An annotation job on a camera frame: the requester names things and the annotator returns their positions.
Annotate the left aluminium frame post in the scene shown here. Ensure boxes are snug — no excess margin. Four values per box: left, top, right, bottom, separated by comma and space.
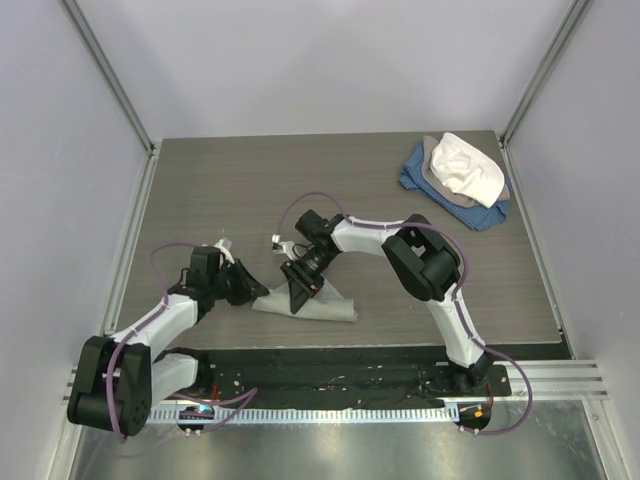
59, 0, 155, 155

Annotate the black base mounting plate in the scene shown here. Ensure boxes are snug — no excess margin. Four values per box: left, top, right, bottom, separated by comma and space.
176, 346, 512, 410

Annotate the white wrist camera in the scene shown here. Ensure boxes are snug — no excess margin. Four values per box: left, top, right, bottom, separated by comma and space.
271, 234, 295, 259
214, 238, 235, 265

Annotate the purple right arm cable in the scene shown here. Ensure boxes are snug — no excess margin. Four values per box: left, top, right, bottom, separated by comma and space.
275, 191, 534, 435

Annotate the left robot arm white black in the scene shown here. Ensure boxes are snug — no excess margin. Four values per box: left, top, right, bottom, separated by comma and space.
66, 239, 269, 439

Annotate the front aluminium frame rail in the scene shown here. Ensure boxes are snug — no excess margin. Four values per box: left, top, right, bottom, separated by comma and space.
62, 360, 611, 404

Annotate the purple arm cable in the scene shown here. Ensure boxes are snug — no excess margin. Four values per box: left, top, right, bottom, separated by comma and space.
107, 242, 259, 444
275, 191, 534, 435

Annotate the blue checked cloth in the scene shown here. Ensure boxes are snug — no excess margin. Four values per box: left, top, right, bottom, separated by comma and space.
399, 142, 511, 231

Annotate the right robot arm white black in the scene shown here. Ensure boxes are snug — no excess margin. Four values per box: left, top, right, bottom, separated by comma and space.
272, 210, 494, 395

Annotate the right aluminium frame post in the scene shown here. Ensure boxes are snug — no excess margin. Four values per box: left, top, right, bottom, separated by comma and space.
499, 0, 593, 148

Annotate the grey cloth napkin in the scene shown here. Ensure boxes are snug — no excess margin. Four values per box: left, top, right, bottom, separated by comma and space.
252, 281, 357, 323

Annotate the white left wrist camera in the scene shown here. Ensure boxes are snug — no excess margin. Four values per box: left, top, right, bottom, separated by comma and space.
214, 238, 235, 265

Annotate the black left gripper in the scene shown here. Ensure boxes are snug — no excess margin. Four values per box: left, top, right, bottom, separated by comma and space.
209, 258, 268, 307

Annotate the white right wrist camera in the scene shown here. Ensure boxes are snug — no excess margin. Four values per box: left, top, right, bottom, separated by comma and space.
271, 234, 295, 259

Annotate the aluminium frame post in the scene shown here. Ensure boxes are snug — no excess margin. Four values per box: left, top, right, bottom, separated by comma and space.
499, 0, 593, 148
59, 0, 155, 155

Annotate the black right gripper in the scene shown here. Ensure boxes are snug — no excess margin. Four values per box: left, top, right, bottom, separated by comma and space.
283, 247, 337, 313

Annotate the beige grey cloth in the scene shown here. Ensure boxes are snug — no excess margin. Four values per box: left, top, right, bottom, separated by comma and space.
421, 135, 511, 207

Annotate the white cloth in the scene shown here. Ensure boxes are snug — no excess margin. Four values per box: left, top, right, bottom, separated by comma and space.
429, 132, 506, 208

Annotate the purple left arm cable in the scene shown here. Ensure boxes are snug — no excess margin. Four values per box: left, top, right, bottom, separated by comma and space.
107, 242, 259, 444

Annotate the white slotted cable duct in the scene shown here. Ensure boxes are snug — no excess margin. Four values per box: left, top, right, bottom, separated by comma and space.
147, 403, 459, 425

